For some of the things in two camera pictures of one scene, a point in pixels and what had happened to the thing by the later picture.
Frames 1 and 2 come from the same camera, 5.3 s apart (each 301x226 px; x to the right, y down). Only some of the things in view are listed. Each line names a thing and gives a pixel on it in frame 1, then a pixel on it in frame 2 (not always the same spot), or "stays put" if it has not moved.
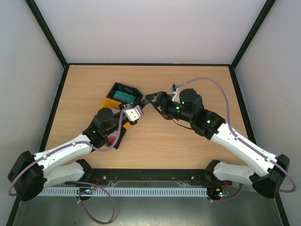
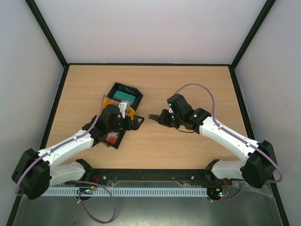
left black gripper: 123,106 -> 129,127
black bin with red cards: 112,137 stays put
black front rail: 146,177 stays put
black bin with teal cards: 124,93 stays put
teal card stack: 124,97 stays put
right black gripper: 160,104 -> 162,117
